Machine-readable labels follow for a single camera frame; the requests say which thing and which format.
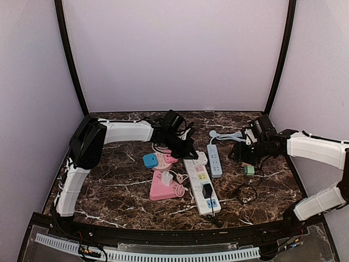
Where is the blue cube adapter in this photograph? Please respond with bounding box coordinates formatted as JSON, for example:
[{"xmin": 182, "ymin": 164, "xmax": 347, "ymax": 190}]
[{"xmin": 143, "ymin": 153, "xmax": 158, "ymax": 169}]

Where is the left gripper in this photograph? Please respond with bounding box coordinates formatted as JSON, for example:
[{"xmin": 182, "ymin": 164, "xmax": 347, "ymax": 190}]
[{"xmin": 163, "ymin": 130, "xmax": 198, "ymax": 159}]

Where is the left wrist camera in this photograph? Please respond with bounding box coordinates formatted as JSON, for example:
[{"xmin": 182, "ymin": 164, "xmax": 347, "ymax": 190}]
[{"xmin": 163, "ymin": 110, "xmax": 184, "ymax": 132}]

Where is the white slotted cable duct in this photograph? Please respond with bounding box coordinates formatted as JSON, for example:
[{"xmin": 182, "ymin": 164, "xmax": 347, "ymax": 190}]
[{"xmin": 34, "ymin": 233, "xmax": 260, "ymax": 262}]

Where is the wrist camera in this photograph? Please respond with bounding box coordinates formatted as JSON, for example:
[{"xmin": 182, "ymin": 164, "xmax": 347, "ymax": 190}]
[
  {"xmin": 163, "ymin": 110, "xmax": 184, "ymax": 132},
  {"xmin": 248, "ymin": 115, "xmax": 277, "ymax": 141}
]

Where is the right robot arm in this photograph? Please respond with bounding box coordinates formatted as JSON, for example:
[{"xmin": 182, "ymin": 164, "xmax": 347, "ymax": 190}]
[{"xmin": 229, "ymin": 129, "xmax": 348, "ymax": 237}]

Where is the pink triangular power strip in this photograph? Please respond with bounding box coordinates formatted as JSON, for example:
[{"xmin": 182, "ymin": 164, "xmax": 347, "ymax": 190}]
[{"xmin": 149, "ymin": 171, "xmax": 185, "ymax": 201}]

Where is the white square adapter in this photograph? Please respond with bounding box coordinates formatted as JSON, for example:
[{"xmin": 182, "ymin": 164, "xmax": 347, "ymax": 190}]
[{"xmin": 194, "ymin": 151, "xmax": 208, "ymax": 165}]

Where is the right black frame post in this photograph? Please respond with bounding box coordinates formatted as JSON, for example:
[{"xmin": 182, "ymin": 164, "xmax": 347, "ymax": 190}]
[{"xmin": 264, "ymin": 0, "xmax": 297, "ymax": 115}]

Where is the pink cube adapter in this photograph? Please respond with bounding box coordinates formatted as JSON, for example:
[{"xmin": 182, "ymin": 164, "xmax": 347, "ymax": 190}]
[{"xmin": 164, "ymin": 151, "xmax": 178, "ymax": 164}]

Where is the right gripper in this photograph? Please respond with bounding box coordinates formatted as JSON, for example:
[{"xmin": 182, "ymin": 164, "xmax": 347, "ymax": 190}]
[{"xmin": 228, "ymin": 138, "xmax": 269, "ymax": 165}]

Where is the blue power strip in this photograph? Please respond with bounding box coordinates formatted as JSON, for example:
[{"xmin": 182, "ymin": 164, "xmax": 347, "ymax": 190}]
[{"xmin": 207, "ymin": 130, "xmax": 246, "ymax": 178}]

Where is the white long power strip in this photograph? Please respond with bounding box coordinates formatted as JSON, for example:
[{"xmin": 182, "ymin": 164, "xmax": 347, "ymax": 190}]
[{"xmin": 183, "ymin": 159, "xmax": 221, "ymax": 216}]

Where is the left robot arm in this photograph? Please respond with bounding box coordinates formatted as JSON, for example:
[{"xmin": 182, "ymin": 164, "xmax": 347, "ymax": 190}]
[{"xmin": 51, "ymin": 110, "xmax": 198, "ymax": 238}]

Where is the round beige power strip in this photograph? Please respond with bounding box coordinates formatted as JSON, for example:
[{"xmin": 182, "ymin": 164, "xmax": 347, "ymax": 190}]
[{"xmin": 152, "ymin": 150, "xmax": 173, "ymax": 172}]

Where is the black frame post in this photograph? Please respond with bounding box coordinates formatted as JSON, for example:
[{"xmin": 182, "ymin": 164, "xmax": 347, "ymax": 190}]
[
  {"xmin": 54, "ymin": 0, "xmax": 89, "ymax": 116},
  {"xmin": 264, "ymin": 0, "xmax": 297, "ymax": 115}
]

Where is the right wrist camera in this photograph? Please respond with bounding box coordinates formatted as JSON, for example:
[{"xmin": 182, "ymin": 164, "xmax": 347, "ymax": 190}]
[{"xmin": 248, "ymin": 115, "xmax": 277, "ymax": 141}]

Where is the left black frame post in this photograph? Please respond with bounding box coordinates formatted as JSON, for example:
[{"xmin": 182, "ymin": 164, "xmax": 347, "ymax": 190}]
[{"xmin": 54, "ymin": 0, "xmax": 89, "ymax": 116}]

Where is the white charger plug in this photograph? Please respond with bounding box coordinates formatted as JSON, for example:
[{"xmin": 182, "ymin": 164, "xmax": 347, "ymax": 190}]
[{"xmin": 161, "ymin": 171, "xmax": 173, "ymax": 187}]

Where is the green charger plug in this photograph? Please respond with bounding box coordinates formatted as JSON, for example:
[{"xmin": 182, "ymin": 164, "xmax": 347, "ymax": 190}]
[{"xmin": 243, "ymin": 165, "xmax": 255, "ymax": 176}]

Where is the black front rail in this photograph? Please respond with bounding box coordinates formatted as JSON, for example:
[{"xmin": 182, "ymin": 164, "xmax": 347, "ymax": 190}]
[{"xmin": 30, "ymin": 212, "xmax": 323, "ymax": 246}]

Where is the beige coiled power cord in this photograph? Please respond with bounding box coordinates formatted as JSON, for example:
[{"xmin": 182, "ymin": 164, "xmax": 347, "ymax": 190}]
[{"xmin": 151, "ymin": 141, "xmax": 170, "ymax": 152}]

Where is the black charging cable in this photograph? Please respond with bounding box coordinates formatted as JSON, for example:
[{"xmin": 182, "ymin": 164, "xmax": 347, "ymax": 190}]
[{"xmin": 233, "ymin": 160, "xmax": 267, "ymax": 207}]

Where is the pink charging cable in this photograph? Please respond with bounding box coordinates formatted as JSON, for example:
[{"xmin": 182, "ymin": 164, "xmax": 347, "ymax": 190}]
[{"xmin": 168, "ymin": 170, "xmax": 190, "ymax": 198}]

